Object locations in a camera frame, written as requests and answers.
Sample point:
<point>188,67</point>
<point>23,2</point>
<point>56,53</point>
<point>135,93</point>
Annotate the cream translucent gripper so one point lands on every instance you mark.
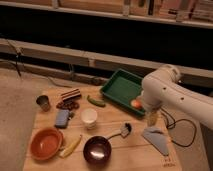
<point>152,118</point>

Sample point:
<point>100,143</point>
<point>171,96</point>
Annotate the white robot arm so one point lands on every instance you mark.
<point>161,86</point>

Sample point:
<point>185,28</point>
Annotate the white plastic cup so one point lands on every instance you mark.
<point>89,118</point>

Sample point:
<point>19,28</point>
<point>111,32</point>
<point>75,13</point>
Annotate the small metal cup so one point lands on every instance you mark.
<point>43,102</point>

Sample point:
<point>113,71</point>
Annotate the grey blue cloth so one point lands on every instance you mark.
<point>156,138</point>

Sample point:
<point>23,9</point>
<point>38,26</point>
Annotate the orange ball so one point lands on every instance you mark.
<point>136,104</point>

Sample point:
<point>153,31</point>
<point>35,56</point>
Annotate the green plastic tray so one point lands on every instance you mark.
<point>122,88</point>

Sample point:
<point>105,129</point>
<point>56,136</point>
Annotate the dark maroon bowl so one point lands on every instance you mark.
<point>97,150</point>

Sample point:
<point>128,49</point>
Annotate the brown striped block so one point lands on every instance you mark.
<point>71,94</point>

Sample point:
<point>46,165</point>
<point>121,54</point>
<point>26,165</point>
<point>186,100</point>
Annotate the yellow banana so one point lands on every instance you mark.
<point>71,147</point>

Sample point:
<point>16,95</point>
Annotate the blue sponge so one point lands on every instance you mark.
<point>62,118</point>

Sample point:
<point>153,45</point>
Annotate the orange bowl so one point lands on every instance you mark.
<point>46,143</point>

